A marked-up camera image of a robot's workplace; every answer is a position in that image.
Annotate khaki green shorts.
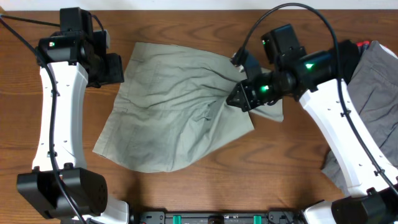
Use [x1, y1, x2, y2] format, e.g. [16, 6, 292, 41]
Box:
[93, 42, 284, 174]

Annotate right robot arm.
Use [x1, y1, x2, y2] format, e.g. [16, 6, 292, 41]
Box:
[226, 25, 397, 223]

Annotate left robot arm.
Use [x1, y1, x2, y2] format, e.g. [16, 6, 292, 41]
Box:
[17, 7, 129, 223]

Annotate black garment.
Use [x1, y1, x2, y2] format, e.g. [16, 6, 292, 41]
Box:
[338, 40, 363, 85]

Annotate red garment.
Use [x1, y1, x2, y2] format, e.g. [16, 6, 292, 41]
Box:
[356, 40, 370, 47]

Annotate grey shorts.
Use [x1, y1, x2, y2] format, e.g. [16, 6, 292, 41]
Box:
[321, 40, 398, 194]

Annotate light blue garment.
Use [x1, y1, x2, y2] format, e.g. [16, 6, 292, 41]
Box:
[380, 44, 398, 59]

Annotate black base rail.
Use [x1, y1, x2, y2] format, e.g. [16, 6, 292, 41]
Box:
[130, 211, 305, 224]

